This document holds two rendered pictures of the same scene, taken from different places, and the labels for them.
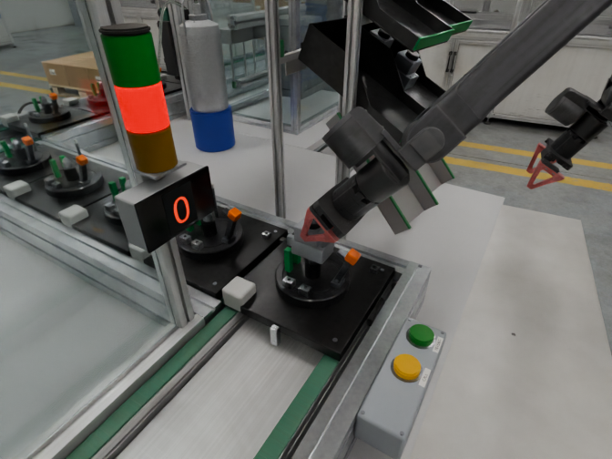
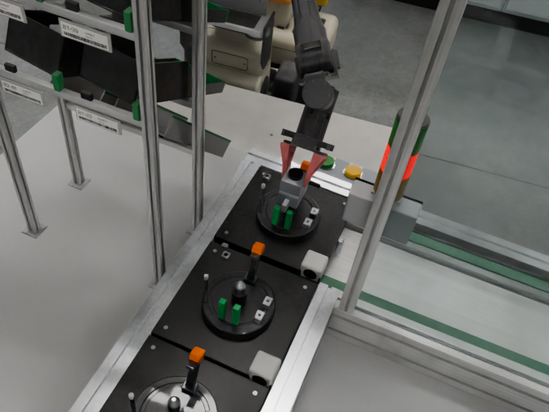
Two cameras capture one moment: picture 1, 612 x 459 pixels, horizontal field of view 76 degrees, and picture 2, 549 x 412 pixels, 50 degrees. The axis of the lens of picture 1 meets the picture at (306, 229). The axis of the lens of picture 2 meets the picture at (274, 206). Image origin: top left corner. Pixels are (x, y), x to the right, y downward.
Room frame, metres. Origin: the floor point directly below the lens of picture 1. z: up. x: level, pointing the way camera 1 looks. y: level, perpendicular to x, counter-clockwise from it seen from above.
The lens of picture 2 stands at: (0.80, 0.82, 1.94)
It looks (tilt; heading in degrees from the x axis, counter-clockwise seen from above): 47 degrees down; 255
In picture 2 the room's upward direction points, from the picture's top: 9 degrees clockwise
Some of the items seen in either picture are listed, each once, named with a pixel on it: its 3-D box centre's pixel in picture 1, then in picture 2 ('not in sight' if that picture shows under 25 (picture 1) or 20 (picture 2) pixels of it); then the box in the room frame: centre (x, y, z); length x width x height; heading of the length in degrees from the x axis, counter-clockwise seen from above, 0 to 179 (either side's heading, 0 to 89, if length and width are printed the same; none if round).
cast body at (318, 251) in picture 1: (308, 234); (292, 187); (0.55, 0.00, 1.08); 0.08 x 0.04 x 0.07; 59
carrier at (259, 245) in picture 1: (208, 224); (239, 294); (0.68, 0.21, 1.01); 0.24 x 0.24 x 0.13; 59
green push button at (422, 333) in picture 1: (421, 336); (325, 163); (0.43, -0.19, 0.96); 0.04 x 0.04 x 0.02
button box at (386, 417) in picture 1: (403, 380); (350, 181); (0.37, -0.15, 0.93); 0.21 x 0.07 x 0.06; 149
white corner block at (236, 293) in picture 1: (239, 293); (313, 266); (0.52, 0.12, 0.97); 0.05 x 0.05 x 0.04; 59
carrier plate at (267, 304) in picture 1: (312, 285); (287, 220); (0.55, -0.01, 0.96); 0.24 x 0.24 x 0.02; 59
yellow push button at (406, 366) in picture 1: (406, 368); (352, 172); (0.37, -0.15, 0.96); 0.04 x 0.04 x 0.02
